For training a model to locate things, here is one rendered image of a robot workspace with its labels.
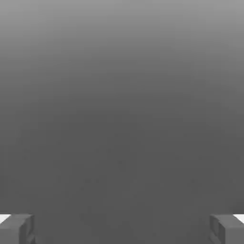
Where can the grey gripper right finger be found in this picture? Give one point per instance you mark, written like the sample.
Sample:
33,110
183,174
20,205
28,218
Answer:
228,228

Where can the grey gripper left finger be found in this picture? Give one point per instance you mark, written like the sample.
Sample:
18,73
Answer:
15,228

